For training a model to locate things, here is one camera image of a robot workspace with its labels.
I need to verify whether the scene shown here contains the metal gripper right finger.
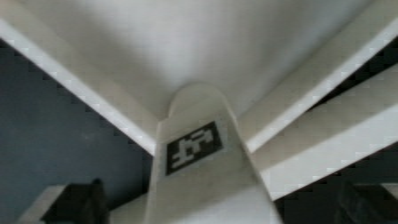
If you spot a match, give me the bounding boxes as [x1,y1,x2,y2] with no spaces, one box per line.
[334,182,398,224]

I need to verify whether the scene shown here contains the white square table top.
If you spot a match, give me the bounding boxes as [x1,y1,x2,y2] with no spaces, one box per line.
[0,0,398,151]

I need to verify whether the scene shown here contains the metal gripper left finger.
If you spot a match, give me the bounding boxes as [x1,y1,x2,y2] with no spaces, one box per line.
[14,179,110,224]

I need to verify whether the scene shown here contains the white workspace frame wall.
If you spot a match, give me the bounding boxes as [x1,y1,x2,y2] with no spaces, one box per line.
[252,65,398,200]

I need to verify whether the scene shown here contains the white table leg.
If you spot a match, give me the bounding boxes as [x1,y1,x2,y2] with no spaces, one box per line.
[144,83,282,224]

